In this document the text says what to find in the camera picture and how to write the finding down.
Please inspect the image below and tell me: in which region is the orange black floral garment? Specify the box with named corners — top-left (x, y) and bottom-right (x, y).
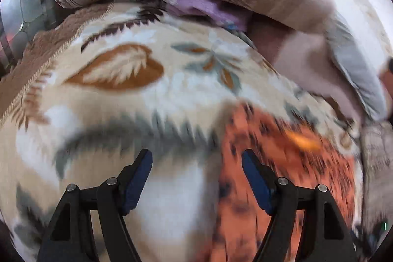
top-left (197, 102), bottom-right (355, 261)

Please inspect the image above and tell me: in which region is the pink bed sheet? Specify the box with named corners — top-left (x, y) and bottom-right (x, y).
top-left (247, 15), bottom-right (365, 123)

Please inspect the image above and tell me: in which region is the cream leaf-pattern blanket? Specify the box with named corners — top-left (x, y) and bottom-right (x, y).
top-left (1, 2), bottom-right (359, 261)

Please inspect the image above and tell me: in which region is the purple cloth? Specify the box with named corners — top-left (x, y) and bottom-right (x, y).
top-left (161, 0), bottom-right (252, 32)

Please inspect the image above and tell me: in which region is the wooden wardrobe with mirror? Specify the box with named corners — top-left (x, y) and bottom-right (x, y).
top-left (1, 0), bottom-right (74, 76)

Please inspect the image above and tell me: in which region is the grey pillow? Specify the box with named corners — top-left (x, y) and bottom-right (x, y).
top-left (325, 12), bottom-right (388, 121)

